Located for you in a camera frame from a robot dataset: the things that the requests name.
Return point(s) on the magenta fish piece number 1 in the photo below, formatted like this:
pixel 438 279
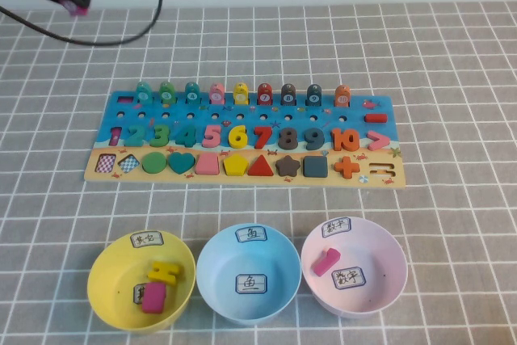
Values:
pixel 76 9

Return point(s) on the teal fish piece number 2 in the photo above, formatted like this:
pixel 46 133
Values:
pixel 144 92

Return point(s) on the green fish piece number 3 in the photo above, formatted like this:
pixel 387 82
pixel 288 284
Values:
pixel 166 92

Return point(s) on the dark teal fish piece number 4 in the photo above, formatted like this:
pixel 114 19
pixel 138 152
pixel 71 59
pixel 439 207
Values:
pixel 192 93

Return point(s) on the pink fish piece number 5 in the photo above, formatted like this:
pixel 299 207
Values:
pixel 217 94

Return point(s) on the green wooden circle piece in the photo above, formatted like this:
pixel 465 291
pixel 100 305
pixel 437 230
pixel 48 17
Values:
pixel 154 163

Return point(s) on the yellow fish piece number 6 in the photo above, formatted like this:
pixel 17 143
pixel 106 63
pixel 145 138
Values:
pixel 240 94

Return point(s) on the teal wooden heart piece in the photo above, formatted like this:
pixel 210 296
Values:
pixel 181 162

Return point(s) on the colourful wooden number puzzle board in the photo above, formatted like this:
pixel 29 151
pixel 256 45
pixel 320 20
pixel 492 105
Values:
pixel 246 112

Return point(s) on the red fish piece number 7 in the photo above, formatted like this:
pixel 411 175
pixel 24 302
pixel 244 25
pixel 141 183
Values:
pixel 265 94

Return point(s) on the pink wooden trapezoid piece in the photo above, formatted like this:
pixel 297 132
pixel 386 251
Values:
pixel 207 165

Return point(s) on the yellow wooden pentagon piece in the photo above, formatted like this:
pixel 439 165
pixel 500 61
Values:
pixel 236 166

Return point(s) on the red wooden triangle piece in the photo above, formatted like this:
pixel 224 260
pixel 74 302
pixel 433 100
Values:
pixel 261 169

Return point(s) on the slate fish piece number 9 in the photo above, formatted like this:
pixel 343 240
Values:
pixel 314 95

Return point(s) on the brown wooden star piece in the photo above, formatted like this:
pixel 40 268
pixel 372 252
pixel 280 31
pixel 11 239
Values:
pixel 288 166

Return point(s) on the orange fish piece number 10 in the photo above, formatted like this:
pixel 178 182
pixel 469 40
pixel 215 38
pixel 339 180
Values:
pixel 342 97

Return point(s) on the yellow plastic bowl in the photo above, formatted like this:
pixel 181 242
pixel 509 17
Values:
pixel 117 280

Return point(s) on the slate wooden square piece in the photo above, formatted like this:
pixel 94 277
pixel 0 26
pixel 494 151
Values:
pixel 315 167

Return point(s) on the magenta wooden rectangle piece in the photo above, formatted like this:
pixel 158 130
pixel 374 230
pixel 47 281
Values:
pixel 153 298

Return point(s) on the light blue plastic bowl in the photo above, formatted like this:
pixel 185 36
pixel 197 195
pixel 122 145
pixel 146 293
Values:
pixel 248 304

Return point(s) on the pink plastic bowl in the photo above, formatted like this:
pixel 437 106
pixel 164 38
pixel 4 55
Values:
pixel 375 260

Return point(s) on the teal wooden numeral 2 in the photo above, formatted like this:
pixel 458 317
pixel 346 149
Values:
pixel 136 142

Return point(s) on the green wooden numeral 3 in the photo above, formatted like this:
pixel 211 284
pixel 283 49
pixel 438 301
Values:
pixel 161 136

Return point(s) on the dark teal wooden numeral 4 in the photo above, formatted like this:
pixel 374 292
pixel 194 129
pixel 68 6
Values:
pixel 188 140

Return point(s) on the pink wooden numeral 5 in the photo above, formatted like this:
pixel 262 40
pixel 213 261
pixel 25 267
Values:
pixel 213 140

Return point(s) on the grey white-checked tablecloth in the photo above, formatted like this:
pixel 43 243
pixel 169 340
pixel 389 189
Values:
pixel 282 50

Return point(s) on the yellow wooden numeral 6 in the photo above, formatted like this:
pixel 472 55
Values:
pixel 234 139

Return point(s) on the red wooden numeral 7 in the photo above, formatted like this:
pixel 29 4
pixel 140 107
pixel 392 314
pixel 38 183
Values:
pixel 263 137

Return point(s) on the brown wooden numeral 8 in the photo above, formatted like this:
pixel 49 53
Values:
pixel 287 139

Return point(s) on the slate wooden numeral 9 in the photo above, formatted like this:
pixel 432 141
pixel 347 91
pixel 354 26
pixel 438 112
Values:
pixel 319 135

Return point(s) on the yellow wooden equals sign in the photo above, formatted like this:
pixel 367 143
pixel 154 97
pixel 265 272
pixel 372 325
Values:
pixel 163 273

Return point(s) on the orange wooden numeral 10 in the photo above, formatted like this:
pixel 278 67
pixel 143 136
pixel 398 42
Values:
pixel 336 141

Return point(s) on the orange wooden plus sign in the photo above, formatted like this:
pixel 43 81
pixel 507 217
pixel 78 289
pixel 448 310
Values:
pixel 346 167

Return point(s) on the red wooden minus sign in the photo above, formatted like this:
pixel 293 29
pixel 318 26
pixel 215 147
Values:
pixel 375 118

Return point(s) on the pink wooden greater-than sign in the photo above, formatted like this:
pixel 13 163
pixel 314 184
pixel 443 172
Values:
pixel 381 140

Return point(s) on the magenta wooden numeral 1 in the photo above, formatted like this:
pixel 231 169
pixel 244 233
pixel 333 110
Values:
pixel 325 262

